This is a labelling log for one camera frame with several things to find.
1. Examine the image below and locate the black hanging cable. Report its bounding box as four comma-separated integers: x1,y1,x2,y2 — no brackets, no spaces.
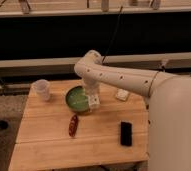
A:
101,5,124,64

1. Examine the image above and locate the white plastic bottle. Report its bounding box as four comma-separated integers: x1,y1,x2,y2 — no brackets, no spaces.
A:
88,94,100,110

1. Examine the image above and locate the green ceramic bowl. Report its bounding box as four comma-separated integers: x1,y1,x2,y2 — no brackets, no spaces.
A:
65,86,89,113

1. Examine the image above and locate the white square sponge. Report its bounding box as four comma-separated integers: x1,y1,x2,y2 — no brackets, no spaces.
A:
115,89,130,101

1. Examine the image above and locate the wooden table top board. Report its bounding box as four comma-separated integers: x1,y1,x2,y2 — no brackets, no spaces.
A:
9,80,148,171

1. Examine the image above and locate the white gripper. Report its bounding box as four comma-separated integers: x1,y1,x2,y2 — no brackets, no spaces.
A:
82,79,100,96

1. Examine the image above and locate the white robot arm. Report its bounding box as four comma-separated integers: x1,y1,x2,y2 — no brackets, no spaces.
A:
74,50,191,171

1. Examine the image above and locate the black rectangular block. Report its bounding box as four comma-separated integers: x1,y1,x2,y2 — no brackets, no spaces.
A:
120,122,132,146

